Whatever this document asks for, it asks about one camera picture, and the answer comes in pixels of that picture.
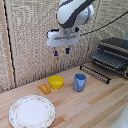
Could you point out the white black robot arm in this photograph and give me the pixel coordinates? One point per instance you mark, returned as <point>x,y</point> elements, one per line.
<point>71,11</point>

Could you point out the white floral rim plate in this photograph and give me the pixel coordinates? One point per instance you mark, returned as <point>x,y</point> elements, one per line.
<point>32,112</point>

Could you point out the orange rectangular block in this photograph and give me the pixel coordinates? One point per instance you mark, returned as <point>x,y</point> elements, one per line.
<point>44,89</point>

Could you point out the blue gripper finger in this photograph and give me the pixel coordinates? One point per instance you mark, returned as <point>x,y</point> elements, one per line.
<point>55,52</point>
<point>67,50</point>

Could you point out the toaster oven door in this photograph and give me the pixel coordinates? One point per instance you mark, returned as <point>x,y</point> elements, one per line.
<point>95,73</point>

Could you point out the ribbed silver oven tray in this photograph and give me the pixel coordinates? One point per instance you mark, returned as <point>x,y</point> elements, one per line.
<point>110,59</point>

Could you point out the yellow plate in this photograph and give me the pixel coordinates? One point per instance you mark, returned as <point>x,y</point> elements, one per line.
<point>56,82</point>

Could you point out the blue cup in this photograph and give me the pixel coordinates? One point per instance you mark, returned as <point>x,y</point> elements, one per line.
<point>79,82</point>

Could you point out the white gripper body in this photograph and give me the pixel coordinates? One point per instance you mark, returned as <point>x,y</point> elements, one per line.
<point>61,38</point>

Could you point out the wooden post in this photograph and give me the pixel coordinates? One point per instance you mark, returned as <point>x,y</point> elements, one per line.
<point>7,46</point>

